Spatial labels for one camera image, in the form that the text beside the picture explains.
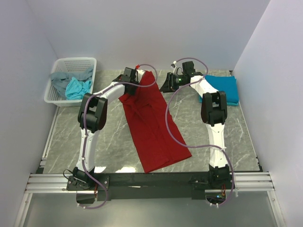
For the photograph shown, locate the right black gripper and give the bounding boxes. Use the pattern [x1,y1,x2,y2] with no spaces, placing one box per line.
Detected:
[159,72,186,94]

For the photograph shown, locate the white plastic laundry basket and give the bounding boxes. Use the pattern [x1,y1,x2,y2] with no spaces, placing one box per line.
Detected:
[44,57,97,107]

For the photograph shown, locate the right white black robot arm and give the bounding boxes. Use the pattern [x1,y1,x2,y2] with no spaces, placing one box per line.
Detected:
[160,58,232,189]

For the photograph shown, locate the aluminium rail frame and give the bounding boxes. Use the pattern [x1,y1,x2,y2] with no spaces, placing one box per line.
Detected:
[15,107,286,227]

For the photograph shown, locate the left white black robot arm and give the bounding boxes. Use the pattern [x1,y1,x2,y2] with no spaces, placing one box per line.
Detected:
[72,67,145,190]

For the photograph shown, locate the grey blue t shirt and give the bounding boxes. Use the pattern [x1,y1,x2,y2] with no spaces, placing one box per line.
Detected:
[50,66,94,99]

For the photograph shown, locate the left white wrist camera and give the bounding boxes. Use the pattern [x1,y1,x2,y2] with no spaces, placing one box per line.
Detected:
[135,65,145,81]

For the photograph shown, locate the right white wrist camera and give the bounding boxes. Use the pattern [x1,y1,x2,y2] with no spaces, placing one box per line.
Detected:
[170,61,179,75]

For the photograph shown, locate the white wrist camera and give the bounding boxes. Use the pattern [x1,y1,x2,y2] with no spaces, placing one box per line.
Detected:
[170,61,179,75]
[135,65,145,81]

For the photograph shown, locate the black base crossbar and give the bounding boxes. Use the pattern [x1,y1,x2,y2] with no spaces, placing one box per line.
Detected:
[66,172,234,204]

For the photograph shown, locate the light blue t shirt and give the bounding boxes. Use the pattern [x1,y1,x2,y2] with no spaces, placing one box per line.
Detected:
[65,77,92,100]

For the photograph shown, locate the red t shirt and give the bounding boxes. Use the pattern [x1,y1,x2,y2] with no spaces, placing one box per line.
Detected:
[119,71,192,173]

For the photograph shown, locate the folded teal t shirt stack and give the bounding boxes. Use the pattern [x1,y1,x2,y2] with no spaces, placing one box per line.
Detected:
[199,75,239,106]

